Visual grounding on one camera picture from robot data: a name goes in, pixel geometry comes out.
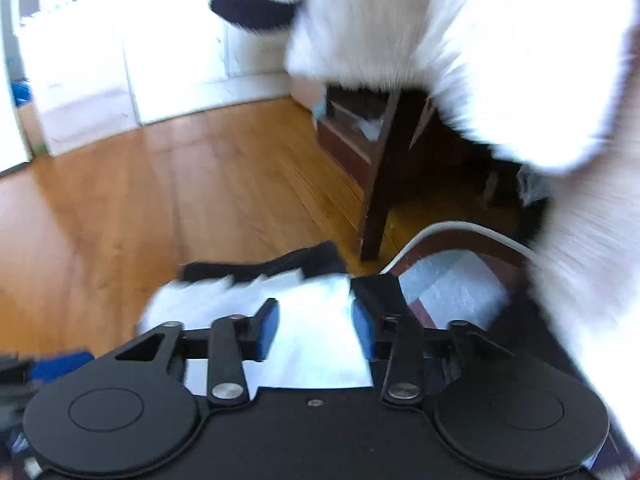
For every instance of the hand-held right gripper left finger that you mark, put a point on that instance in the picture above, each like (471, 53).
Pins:
(269, 330)

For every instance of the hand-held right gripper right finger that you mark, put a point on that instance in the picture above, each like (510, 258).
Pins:
(362, 330)

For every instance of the white fleece garment black trim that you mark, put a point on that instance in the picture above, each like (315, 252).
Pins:
(475, 35)

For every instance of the checked blanket with brown border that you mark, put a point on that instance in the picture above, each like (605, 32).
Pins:
(450, 280)

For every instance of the dark wooden table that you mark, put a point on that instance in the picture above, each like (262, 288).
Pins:
(395, 150)

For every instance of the blurred blue object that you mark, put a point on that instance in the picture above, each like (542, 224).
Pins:
(62, 365)

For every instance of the small green object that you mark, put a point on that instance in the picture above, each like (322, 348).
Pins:
(40, 150)

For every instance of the white cabinet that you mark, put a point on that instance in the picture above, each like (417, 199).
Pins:
(150, 50)

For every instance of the blue bag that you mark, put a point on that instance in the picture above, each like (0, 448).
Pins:
(21, 94)

